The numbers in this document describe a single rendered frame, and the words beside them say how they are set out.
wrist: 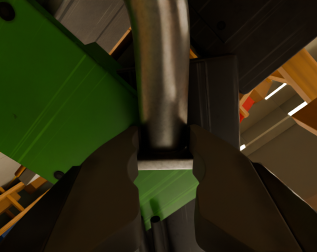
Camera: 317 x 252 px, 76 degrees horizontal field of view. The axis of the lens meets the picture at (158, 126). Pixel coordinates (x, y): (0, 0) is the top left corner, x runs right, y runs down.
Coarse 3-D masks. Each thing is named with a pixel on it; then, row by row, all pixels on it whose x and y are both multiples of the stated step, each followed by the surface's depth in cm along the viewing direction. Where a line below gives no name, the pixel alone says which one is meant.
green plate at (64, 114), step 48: (0, 0) 12; (0, 48) 13; (48, 48) 13; (96, 48) 19; (0, 96) 14; (48, 96) 14; (96, 96) 14; (0, 144) 16; (48, 144) 16; (96, 144) 16; (144, 192) 18; (192, 192) 18
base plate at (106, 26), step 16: (80, 0) 45; (96, 0) 49; (112, 0) 54; (64, 16) 45; (80, 16) 49; (96, 16) 54; (112, 16) 61; (80, 32) 55; (96, 32) 61; (112, 32) 69
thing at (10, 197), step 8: (40, 176) 554; (16, 184) 486; (24, 184) 512; (32, 184) 526; (40, 184) 540; (0, 192) 459; (8, 192) 463; (16, 192) 515; (32, 192) 537; (0, 200) 449; (8, 200) 462; (16, 200) 478; (0, 208) 443; (8, 208) 481; (16, 216) 443; (8, 224) 424; (0, 232) 406; (0, 240) 420
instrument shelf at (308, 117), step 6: (312, 102) 61; (306, 108) 60; (312, 108) 58; (294, 114) 63; (300, 114) 60; (306, 114) 58; (312, 114) 56; (300, 120) 58; (306, 120) 56; (312, 120) 54; (306, 126) 56; (312, 126) 52; (312, 132) 55
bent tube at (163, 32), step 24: (144, 0) 9; (168, 0) 9; (144, 24) 9; (168, 24) 9; (144, 48) 10; (168, 48) 10; (144, 72) 10; (168, 72) 10; (144, 96) 11; (168, 96) 11; (144, 120) 12; (168, 120) 11; (144, 144) 13; (168, 144) 12; (144, 168) 12; (168, 168) 12
